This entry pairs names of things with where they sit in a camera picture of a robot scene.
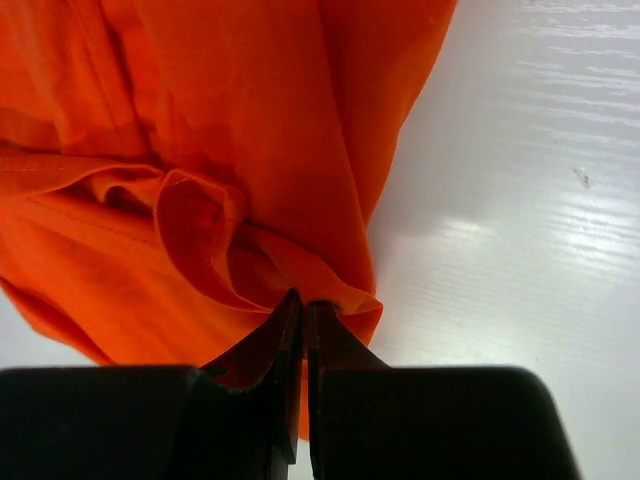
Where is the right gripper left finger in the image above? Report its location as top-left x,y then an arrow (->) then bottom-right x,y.
1,291 -> 302,479

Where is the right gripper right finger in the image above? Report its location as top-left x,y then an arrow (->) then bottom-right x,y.
305,303 -> 579,479

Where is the orange t shirt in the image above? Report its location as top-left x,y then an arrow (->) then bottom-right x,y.
0,0 -> 459,389

